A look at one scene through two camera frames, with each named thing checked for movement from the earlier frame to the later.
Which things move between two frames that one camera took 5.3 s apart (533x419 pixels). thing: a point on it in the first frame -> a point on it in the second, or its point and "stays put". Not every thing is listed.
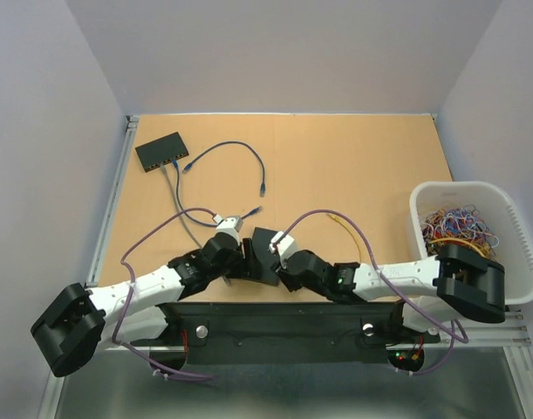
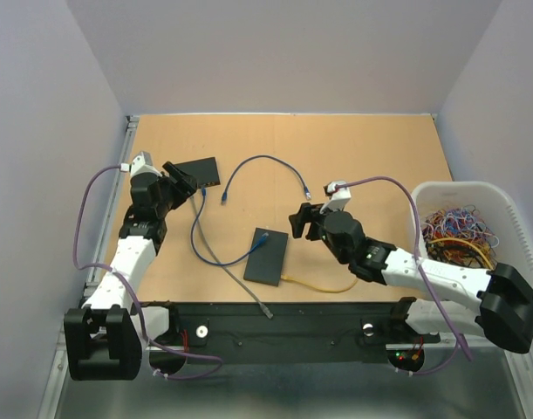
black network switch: x=163 y=150 -> x=205 y=171
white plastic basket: x=519 y=249 stays put
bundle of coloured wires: x=461 y=226 stays put
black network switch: x=262 y=241 stays put
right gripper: x=285 y=276 -> x=308 y=211
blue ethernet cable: x=258 y=209 -> x=261 y=242
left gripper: x=247 y=266 -> x=183 y=188
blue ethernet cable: x=263 y=188 -> x=307 y=191
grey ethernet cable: x=181 y=219 -> x=266 y=312
